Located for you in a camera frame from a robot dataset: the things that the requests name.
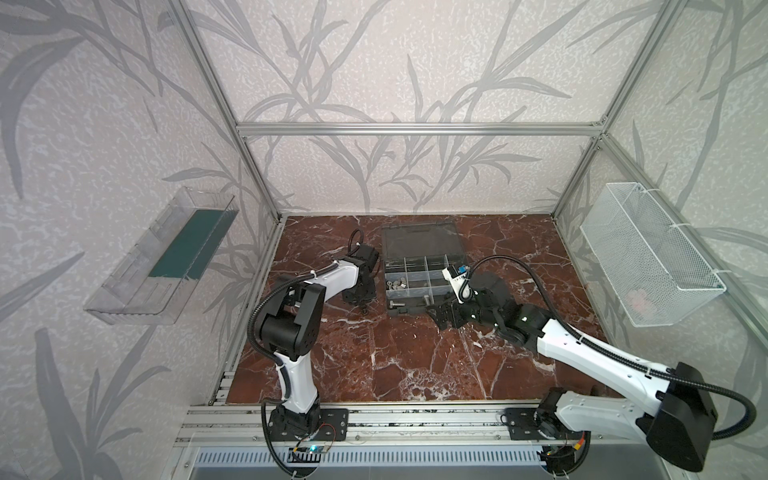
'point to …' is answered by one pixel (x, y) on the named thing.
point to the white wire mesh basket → (658, 275)
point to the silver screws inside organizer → (396, 284)
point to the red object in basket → (637, 300)
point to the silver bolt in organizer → (391, 304)
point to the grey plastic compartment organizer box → (414, 256)
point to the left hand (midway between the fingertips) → (368, 289)
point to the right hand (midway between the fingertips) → (438, 293)
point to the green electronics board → (310, 454)
